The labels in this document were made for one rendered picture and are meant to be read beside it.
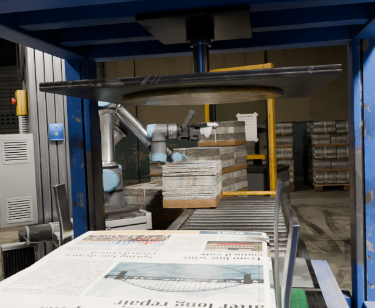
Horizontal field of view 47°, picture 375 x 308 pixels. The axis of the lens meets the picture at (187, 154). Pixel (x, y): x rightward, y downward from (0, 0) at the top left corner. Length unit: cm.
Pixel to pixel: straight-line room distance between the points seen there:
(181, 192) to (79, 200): 97
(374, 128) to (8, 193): 173
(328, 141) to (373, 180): 699
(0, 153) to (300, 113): 825
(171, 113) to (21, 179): 798
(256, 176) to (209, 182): 236
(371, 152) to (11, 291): 107
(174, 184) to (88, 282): 187
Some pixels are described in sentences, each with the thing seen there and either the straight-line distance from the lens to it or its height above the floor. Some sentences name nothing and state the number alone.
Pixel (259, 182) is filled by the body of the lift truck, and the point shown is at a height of 65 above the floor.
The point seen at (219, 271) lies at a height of 106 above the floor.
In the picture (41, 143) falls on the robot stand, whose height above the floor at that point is 117.
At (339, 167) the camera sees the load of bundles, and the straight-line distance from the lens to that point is 839.
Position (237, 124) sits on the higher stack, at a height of 126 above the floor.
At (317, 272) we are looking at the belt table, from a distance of 134.
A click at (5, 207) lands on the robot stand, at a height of 87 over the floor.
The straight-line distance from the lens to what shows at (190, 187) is 231.
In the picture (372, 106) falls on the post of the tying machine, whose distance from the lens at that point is 134.
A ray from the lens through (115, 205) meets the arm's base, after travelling 232.
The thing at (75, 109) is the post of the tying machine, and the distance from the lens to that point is 143.
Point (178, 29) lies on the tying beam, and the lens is 105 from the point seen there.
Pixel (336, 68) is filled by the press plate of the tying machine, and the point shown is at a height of 131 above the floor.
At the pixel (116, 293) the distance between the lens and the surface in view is 44.
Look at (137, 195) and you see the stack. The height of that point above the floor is 77.
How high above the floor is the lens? 121
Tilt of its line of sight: 3 degrees down
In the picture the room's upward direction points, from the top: 2 degrees counter-clockwise
